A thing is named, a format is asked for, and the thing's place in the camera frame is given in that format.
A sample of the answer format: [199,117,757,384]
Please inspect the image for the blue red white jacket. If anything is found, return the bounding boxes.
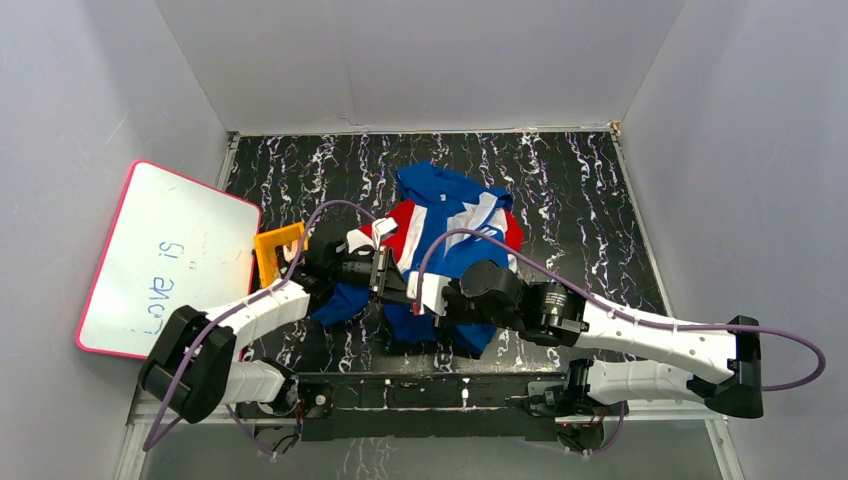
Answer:
[312,162,524,355]

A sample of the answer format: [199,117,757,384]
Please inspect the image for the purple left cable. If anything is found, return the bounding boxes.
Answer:
[142,199,379,453]

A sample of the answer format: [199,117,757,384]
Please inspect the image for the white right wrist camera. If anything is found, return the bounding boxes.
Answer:
[406,271,451,317]

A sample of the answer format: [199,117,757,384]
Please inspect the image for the orange plastic box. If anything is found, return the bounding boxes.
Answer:
[253,222,307,288]

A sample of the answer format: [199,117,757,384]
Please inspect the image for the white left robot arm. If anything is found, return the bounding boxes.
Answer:
[138,218,409,423]

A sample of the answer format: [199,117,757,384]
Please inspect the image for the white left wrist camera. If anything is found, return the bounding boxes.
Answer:
[345,217,398,253]

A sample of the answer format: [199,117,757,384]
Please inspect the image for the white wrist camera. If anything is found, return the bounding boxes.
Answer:
[406,271,451,317]
[345,217,398,253]

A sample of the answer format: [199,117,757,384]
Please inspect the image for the pink-framed whiteboard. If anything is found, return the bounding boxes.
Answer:
[76,161,261,359]

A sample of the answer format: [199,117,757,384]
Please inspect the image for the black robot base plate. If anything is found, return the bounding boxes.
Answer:
[235,372,630,454]

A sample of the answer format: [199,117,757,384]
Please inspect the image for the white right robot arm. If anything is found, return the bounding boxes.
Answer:
[421,261,764,419]

